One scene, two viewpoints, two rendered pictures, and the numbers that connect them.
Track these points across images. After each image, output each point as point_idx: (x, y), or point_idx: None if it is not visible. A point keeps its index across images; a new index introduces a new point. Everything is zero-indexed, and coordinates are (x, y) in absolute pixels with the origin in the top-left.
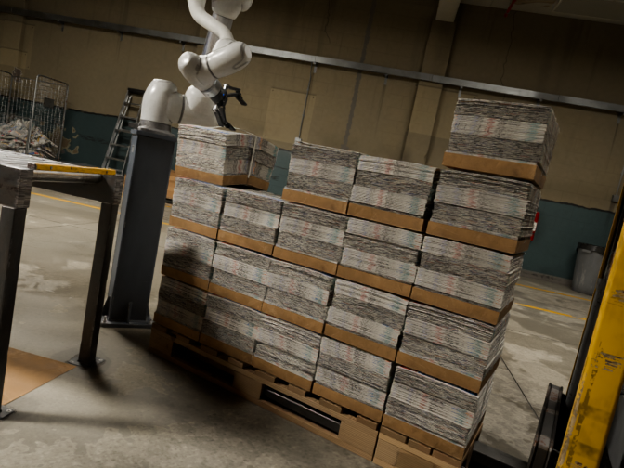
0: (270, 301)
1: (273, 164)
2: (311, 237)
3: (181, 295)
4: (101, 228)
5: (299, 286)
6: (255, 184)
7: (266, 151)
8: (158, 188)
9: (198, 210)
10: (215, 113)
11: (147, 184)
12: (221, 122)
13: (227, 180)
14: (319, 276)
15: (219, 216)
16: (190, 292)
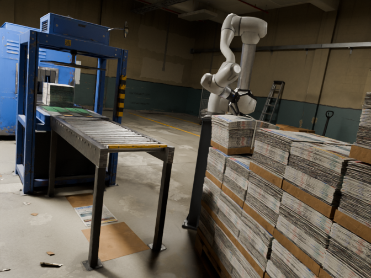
0: (240, 241)
1: None
2: (262, 201)
3: (207, 220)
4: (163, 176)
5: (253, 236)
6: None
7: None
8: None
9: (215, 169)
10: (231, 107)
11: (207, 148)
12: (234, 112)
13: (231, 151)
14: (264, 233)
15: (223, 175)
16: (210, 219)
